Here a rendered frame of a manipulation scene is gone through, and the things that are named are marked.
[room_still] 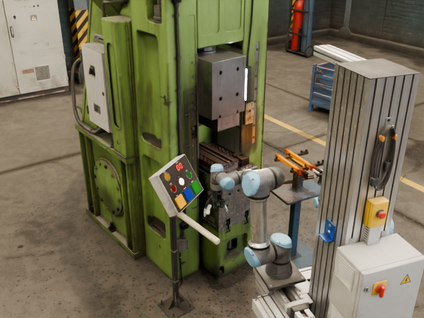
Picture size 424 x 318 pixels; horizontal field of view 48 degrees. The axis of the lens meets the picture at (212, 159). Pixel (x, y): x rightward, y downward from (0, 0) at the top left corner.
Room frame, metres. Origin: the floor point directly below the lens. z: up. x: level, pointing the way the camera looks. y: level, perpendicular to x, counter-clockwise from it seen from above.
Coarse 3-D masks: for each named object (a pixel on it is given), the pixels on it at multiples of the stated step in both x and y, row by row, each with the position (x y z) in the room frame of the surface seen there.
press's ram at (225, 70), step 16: (208, 64) 3.08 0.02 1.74; (224, 64) 3.12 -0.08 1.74; (240, 64) 3.21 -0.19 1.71; (208, 80) 3.08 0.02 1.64; (224, 80) 3.12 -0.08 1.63; (240, 80) 3.21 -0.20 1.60; (208, 96) 3.08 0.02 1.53; (224, 96) 3.12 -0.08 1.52; (240, 96) 3.21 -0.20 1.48; (208, 112) 3.08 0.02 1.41; (224, 112) 3.12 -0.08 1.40
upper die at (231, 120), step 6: (234, 114) 3.18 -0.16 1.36; (204, 120) 3.20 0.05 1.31; (210, 120) 3.15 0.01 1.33; (216, 120) 3.09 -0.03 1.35; (222, 120) 3.11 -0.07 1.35; (228, 120) 3.15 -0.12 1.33; (234, 120) 3.18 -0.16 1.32; (210, 126) 3.15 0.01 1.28; (216, 126) 3.09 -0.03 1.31; (222, 126) 3.11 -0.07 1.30; (228, 126) 3.15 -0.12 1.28
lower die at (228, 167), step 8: (208, 144) 3.47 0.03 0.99; (200, 152) 3.34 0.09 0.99; (208, 152) 3.32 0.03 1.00; (216, 152) 3.32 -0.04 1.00; (224, 152) 3.33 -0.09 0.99; (200, 160) 3.24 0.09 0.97; (208, 160) 3.22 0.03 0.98; (216, 160) 3.20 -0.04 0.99; (224, 160) 3.18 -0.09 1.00; (232, 160) 3.18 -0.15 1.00; (208, 168) 3.17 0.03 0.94; (224, 168) 3.12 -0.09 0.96; (232, 168) 3.17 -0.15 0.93
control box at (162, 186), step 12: (180, 156) 2.83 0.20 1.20; (168, 168) 2.68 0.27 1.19; (180, 168) 2.76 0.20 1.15; (156, 180) 2.58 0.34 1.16; (168, 180) 2.61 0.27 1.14; (192, 180) 2.78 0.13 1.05; (156, 192) 2.58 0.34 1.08; (168, 192) 2.56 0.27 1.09; (180, 192) 2.63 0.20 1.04; (192, 192) 2.72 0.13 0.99; (168, 204) 2.54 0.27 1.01
